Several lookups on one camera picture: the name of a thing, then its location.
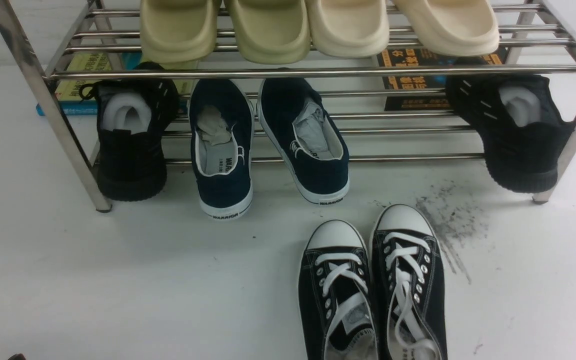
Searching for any black canvas sneaker white toe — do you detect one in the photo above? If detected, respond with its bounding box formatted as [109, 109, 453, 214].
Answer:
[297, 219, 379, 360]

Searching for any black canvas laced sneaker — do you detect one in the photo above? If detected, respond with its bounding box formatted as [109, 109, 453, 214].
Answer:
[369, 203, 448, 360]

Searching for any navy slip-on shoe right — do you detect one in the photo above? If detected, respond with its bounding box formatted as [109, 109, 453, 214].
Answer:
[256, 78, 350, 206]

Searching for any navy slip-on shoe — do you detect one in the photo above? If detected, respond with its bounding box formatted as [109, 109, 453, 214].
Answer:
[256, 78, 350, 206]
[187, 79, 255, 221]

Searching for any navy slip-on shoe left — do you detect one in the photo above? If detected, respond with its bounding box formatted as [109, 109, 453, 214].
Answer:
[187, 79, 255, 221]

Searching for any silver metal shoe rack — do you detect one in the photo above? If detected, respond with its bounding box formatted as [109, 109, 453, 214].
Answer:
[0, 0, 576, 214]

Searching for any olive green foam slipper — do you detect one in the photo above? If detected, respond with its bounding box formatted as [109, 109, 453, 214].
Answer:
[224, 0, 311, 65]
[140, 0, 222, 64]

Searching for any cream foam slipper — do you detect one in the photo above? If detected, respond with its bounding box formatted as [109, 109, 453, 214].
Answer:
[393, 0, 501, 57]
[305, 0, 390, 59]

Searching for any black knit sneaker left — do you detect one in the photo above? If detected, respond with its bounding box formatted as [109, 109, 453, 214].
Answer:
[78, 78, 180, 202]

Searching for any black knit sneaker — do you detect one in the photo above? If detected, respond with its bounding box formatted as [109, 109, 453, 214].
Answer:
[78, 78, 180, 202]
[445, 74, 575, 194]

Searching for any black orange book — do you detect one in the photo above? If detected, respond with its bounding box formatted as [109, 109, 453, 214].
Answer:
[375, 47, 510, 112]

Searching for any black knit sneaker right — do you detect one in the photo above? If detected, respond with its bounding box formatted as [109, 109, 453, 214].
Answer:
[445, 74, 575, 194]

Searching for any yellow blue book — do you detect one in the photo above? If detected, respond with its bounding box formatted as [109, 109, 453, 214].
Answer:
[36, 52, 200, 117]

